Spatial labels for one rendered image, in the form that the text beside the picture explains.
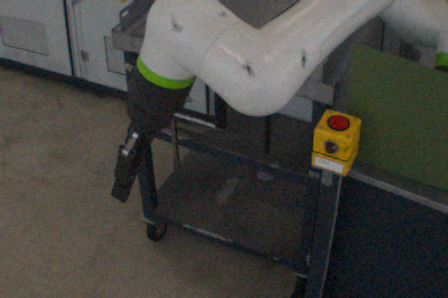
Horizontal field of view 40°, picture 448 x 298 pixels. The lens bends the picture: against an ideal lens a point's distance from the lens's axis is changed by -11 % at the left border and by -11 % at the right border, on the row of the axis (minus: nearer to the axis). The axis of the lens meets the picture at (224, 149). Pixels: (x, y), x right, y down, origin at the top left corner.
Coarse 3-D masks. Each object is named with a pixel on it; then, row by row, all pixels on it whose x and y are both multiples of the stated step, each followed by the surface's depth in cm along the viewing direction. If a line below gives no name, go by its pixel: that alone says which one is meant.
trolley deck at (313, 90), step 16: (224, 0) 187; (240, 0) 187; (256, 0) 187; (272, 0) 187; (288, 0) 187; (240, 16) 180; (256, 16) 180; (272, 16) 180; (112, 32) 176; (144, 32) 175; (368, 32) 177; (128, 48) 177; (336, 64) 162; (336, 80) 156; (304, 96) 161; (320, 96) 158; (336, 96) 159
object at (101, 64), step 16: (96, 0) 263; (112, 0) 260; (128, 0) 256; (80, 16) 273; (96, 16) 269; (112, 16) 265; (80, 32) 280; (96, 32) 275; (80, 48) 288; (96, 48) 281; (112, 48) 277; (96, 64) 287; (112, 64) 283; (96, 80) 293; (112, 80) 288; (192, 96) 272; (208, 96) 270; (192, 112) 280; (208, 112) 275
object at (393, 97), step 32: (352, 64) 135; (384, 64) 131; (416, 64) 126; (352, 96) 140; (384, 96) 136; (416, 96) 131; (384, 128) 140; (416, 128) 136; (384, 160) 146; (416, 160) 141
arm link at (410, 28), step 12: (396, 0) 138; (408, 0) 141; (420, 0) 146; (384, 12) 140; (396, 12) 140; (408, 12) 142; (420, 12) 144; (396, 24) 145; (408, 24) 145; (420, 24) 145; (408, 36) 150; (420, 36) 147; (432, 48) 150
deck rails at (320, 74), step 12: (144, 0) 180; (120, 12) 171; (132, 12) 177; (144, 12) 183; (120, 24) 173; (132, 24) 178; (348, 36) 170; (336, 48) 161; (324, 60) 153; (336, 60) 163; (312, 72) 158; (324, 72) 156
